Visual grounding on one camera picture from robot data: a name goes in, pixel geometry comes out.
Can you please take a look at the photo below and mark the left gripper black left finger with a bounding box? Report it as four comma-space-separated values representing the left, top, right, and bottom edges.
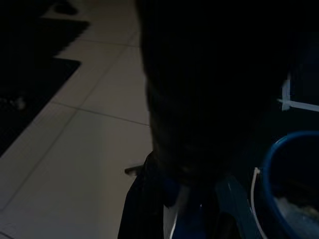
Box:
118, 152, 175, 239

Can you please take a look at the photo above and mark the white tape strip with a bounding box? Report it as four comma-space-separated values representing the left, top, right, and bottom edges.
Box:
277, 98, 319, 112
281, 79, 292, 112

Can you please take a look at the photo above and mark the blue plastic bucket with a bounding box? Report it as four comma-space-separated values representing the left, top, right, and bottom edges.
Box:
250, 130, 319, 239

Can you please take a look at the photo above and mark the white crumpled paper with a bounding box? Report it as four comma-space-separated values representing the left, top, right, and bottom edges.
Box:
276, 196, 319, 225

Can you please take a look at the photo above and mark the dark taped floor mat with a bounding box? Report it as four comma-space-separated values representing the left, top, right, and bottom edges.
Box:
290, 37, 319, 105

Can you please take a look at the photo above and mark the large black floor mat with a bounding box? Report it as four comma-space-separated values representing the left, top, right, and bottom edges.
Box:
249, 109, 319, 136

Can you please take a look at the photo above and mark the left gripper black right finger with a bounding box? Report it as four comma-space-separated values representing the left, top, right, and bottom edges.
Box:
213, 175, 261, 239

